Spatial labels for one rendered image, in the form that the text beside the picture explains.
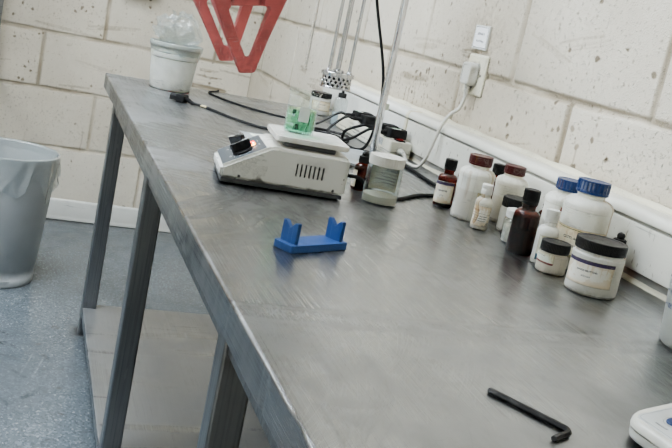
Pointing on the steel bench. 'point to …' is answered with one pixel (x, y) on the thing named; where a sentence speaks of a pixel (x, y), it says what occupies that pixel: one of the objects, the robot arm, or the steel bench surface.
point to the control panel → (241, 154)
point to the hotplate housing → (288, 169)
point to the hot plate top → (310, 139)
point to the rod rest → (291, 242)
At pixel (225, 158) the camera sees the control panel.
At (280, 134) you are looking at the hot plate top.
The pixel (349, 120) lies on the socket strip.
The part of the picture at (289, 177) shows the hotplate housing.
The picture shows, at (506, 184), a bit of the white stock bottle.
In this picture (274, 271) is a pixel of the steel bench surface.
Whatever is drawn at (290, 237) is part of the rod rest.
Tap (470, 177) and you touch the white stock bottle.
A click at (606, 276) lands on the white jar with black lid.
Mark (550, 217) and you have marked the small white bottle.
